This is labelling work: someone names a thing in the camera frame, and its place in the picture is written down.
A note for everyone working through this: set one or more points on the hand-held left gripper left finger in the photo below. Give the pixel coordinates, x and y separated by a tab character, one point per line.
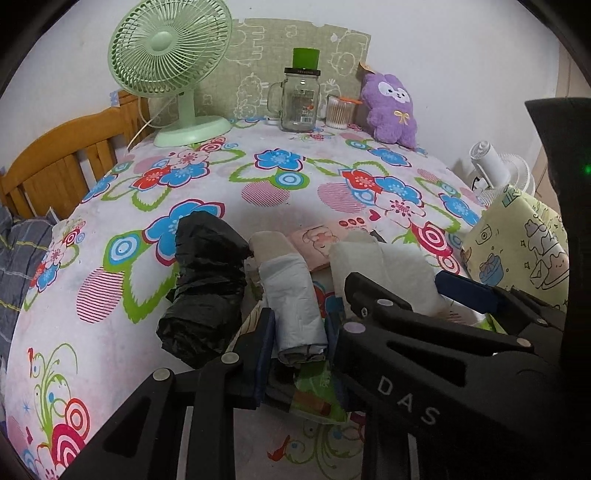
263	355

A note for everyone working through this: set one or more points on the white fan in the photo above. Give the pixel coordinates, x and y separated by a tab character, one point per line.
494	166

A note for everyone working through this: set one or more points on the yellow cartoon fabric storage bin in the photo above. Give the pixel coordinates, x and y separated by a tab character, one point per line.
517	240

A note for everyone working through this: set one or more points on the blue tape piece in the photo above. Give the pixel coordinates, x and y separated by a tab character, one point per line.
114	99

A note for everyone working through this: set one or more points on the purple plush bunny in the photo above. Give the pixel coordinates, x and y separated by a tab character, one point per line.
388	115

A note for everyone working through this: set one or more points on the pink wet wipes packet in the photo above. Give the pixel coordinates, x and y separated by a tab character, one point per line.
314	244

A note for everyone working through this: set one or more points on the glass jar mug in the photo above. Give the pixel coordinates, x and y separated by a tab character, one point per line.
298	106

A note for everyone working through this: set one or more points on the green packet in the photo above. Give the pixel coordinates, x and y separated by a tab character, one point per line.
314	383

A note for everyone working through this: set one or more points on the green cartoon printed board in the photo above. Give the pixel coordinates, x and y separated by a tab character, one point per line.
258	55

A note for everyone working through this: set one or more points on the white plastic bag roll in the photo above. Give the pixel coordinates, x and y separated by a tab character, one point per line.
392	263

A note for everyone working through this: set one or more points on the grey garbage bag roll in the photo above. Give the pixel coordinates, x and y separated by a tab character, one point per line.
291	304

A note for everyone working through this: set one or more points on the black garbage bag roll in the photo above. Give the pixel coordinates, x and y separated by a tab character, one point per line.
203	277

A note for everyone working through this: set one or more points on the grey plaid bedding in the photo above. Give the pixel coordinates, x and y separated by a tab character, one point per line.
23	258

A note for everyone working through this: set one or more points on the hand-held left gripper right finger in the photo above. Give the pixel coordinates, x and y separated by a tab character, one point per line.
333	364

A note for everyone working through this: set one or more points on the green desk fan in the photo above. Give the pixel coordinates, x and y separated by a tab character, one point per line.
166	39

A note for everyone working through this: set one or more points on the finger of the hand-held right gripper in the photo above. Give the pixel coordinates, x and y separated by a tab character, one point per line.
466	290
415	332

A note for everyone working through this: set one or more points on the cotton swab container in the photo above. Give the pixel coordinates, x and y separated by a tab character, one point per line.
339	113

